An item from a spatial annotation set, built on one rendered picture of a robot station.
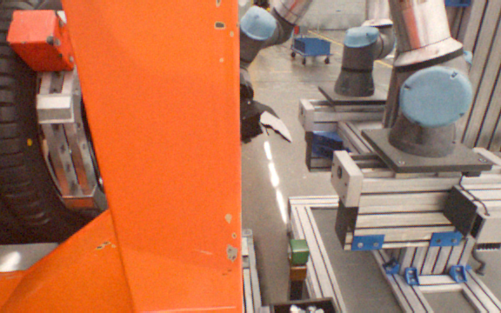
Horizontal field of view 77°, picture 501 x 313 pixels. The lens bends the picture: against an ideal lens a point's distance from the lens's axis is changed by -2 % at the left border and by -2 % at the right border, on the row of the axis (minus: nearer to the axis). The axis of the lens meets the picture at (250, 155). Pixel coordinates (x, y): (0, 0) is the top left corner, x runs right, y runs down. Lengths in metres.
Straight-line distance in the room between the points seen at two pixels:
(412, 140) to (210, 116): 0.58
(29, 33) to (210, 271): 0.50
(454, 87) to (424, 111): 0.06
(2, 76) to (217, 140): 0.46
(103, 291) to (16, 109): 0.36
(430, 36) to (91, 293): 0.68
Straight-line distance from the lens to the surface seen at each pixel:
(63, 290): 0.57
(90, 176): 0.76
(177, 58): 0.33
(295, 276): 0.77
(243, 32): 0.78
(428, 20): 0.66
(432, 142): 0.83
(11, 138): 0.71
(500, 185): 0.98
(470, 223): 0.88
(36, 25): 0.69
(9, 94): 0.71
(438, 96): 0.66
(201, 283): 0.48
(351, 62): 1.25
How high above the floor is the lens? 1.14
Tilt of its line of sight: 26 degrees down
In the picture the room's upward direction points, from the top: straight up
